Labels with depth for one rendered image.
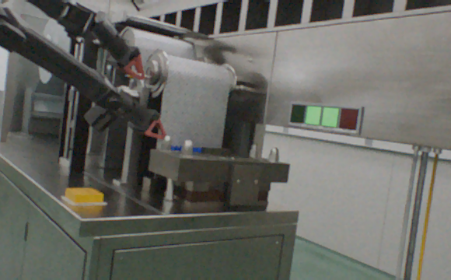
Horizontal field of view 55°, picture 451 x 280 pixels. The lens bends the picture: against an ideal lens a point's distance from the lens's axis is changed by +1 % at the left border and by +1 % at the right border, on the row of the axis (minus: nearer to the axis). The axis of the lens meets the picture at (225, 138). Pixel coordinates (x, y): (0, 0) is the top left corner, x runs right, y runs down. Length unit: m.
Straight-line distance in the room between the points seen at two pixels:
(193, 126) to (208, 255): 0.41
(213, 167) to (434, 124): 0.54
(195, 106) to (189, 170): 0.29
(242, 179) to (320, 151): 3.09
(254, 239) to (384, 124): 0.46
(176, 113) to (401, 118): 0.63
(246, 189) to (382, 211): 2.74
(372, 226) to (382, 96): 2.87
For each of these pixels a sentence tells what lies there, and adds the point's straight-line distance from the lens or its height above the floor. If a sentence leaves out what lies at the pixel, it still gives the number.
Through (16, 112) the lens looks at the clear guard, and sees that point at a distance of 2.20.
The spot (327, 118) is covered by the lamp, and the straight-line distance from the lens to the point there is 1.21.
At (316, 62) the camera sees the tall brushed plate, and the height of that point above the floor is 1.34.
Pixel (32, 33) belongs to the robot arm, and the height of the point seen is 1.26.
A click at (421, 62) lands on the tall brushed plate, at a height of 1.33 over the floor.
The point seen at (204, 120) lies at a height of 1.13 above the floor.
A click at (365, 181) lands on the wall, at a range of 3.96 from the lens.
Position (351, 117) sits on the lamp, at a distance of 1.16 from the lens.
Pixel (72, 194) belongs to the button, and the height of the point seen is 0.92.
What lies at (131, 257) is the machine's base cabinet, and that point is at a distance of 1.03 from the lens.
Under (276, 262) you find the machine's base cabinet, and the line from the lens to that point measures 1.32.
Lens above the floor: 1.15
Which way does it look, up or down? 3 degrees down
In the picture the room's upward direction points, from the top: 8 degrees clockwise
